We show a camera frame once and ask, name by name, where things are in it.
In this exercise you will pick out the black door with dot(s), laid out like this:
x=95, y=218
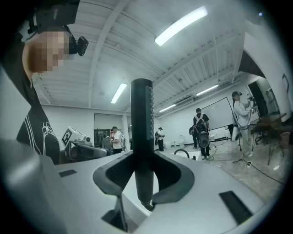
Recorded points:
x=257, y=100

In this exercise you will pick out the grey jacket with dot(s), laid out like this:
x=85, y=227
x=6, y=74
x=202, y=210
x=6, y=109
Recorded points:
x=106, y=144

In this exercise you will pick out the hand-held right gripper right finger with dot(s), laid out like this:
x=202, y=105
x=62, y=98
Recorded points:
x=178, y=182

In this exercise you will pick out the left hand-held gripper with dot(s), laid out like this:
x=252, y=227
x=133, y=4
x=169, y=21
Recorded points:
x=84, y=152

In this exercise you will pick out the person's head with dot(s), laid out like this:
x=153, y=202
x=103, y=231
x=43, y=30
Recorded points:
x=41, y=54

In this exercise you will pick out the black cylindrical tool handle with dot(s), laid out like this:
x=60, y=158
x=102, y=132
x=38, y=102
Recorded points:
x=142, y=114

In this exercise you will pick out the black head-mounted camera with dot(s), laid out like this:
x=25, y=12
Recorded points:
x=57, y=13

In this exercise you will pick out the long ceiling lamp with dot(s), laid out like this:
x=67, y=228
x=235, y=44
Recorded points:
x=180, y=25
x=119, y=92
x=167, y=107
x=207, y=89

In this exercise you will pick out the white projection screen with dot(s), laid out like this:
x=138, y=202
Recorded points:
x=217, y=114

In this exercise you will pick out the white rounded ceramic fixture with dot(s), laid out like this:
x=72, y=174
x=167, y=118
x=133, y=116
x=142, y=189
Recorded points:
x=167, y=145

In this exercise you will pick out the person's black t-shirt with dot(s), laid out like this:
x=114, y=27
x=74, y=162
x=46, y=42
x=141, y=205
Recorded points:
x=34, y=128

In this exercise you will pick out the wooden table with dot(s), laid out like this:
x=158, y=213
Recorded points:
x=270, y=120

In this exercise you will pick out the pink stool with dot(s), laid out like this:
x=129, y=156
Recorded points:
x=285, y=139

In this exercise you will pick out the white power strip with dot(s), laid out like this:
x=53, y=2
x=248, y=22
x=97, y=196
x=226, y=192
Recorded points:
x=248, y=163

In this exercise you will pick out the black swivel stool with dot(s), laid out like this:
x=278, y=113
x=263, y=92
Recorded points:
x=259, y=134

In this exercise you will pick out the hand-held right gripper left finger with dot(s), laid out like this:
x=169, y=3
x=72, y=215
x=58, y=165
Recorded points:
x=103, y=180

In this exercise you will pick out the black faucet spout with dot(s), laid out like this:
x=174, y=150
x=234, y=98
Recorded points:
x=181, y=149

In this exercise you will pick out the white bathtub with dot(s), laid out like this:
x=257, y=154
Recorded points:
x=129, y=203

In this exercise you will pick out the white toilet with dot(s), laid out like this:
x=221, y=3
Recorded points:
x=181, y=139

